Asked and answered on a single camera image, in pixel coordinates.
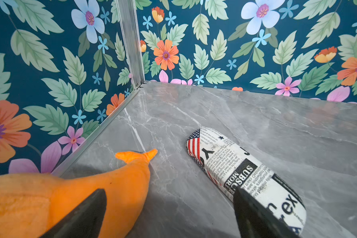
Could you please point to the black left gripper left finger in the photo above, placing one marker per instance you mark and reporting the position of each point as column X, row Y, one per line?
column 84, row 221

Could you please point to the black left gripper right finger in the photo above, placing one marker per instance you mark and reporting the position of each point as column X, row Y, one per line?
column 267, row 214

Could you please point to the newspaper print wrapped vase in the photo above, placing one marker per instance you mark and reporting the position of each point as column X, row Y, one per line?
column 231, row 167

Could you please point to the orange plush whale toy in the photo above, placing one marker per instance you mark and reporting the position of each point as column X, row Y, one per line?
column 31, row 204

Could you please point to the aluminium frame struts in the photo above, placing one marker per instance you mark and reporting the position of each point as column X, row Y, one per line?
column 129, row 27

